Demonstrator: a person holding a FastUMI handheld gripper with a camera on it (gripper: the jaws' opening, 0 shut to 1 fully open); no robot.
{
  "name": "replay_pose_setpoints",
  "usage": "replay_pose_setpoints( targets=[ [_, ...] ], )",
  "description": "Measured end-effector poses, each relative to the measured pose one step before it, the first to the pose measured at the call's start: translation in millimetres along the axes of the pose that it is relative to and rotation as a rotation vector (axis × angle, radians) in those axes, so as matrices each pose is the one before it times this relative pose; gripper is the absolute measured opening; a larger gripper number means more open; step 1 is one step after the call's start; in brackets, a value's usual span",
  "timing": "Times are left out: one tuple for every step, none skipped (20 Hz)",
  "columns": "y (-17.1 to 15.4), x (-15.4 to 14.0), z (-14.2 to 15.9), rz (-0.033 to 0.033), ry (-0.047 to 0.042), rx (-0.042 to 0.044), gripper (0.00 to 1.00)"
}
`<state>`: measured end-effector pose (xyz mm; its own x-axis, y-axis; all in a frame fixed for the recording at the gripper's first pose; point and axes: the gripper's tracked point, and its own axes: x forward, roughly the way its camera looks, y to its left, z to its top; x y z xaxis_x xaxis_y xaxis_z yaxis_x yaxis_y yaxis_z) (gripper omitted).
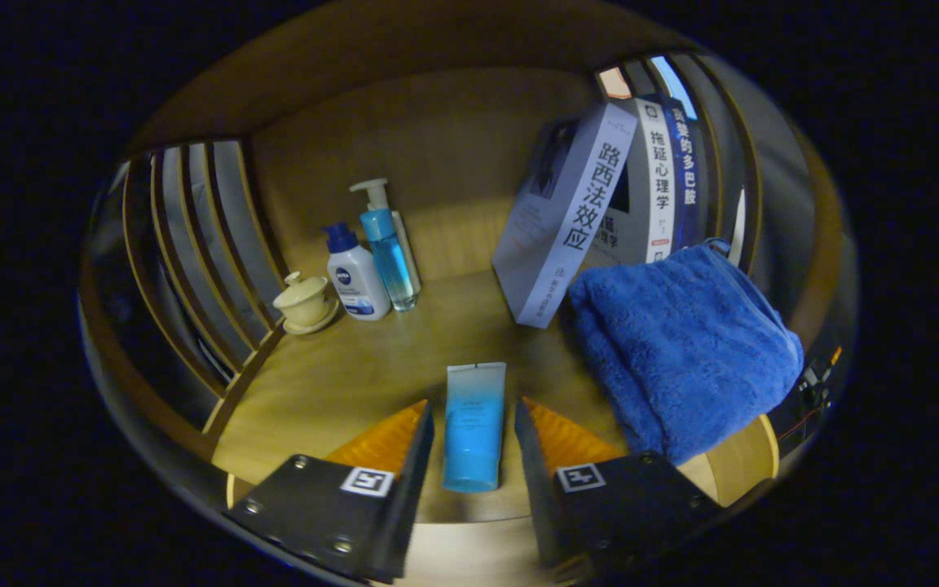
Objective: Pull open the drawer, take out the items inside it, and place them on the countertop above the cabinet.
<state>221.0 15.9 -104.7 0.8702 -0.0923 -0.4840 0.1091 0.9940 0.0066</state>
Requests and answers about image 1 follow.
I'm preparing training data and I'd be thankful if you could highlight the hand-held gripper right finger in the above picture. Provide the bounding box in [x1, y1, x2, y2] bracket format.
[513, 396, 725, 585]

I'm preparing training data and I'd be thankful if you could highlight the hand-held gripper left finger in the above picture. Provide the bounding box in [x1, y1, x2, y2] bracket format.
[223, 398, 436, 585]

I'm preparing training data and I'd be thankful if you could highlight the blue and white tube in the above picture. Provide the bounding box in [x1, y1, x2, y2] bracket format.
[441, 362, 508, 493]

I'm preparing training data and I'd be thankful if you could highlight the wooden cabinet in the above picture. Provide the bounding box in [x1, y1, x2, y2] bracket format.
[78, 4, 857, 572]

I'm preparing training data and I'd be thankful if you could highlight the blue towel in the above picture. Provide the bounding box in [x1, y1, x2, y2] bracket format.
[567, 238, 805, 466]

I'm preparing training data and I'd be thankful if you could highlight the cream lidded teacup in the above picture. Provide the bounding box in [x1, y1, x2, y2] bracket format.
[272, 271, 340, 336]

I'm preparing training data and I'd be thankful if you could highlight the white lotion bottle blue cap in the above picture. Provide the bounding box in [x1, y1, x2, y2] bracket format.
[322, 222, 393, 321]

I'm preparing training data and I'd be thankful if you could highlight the blue pump bottle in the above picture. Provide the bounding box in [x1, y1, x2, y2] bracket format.
[349, 179, 422, 312]

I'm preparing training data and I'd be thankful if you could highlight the pale grey book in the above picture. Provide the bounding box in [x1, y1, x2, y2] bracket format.
[492, 102, 640, 329]

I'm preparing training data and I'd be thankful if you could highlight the black device with orange tip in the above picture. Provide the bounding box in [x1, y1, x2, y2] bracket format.
[796, 346, 845, 417]

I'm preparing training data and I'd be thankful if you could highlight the white spine book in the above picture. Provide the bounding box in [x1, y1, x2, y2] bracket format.
[592, 96, 678, 266]

